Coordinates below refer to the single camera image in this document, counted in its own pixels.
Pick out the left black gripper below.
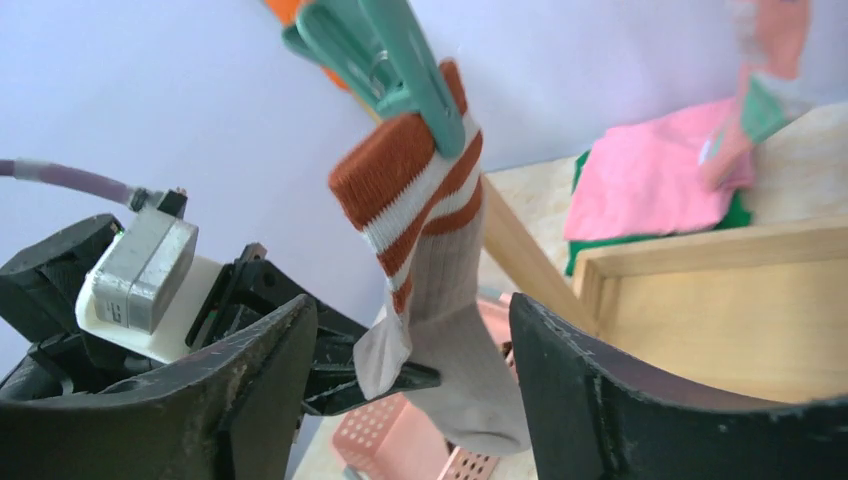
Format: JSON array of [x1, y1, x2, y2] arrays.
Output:
[[0, 213, 443, 419]]

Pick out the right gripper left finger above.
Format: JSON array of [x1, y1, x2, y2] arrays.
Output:
[[1, 295, 317, 479]]

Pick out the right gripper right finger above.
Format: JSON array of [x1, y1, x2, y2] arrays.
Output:
[[509, 294, 847, 479]]

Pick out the grey sock red stripes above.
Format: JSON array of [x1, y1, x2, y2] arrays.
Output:
[[328, 60, 531, 456]]

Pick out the wooden hanger rack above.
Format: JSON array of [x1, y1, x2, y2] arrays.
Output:
[[480, 99, 848, 407]]

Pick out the pink plastic basket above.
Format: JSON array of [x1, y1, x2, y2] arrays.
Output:
[[331, 294, 525, 480]]

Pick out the pink folded cloth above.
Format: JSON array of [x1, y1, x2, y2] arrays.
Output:
[[564, 99, 755, 241]]

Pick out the teal clip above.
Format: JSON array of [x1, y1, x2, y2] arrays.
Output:
[[298, 0, 465, 158]]

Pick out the orange clip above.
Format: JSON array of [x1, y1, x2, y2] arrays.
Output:
[[264, 0, 350, 93]]

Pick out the pink patterned sock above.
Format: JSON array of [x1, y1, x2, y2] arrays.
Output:
[[699, 0, 811, 190]]

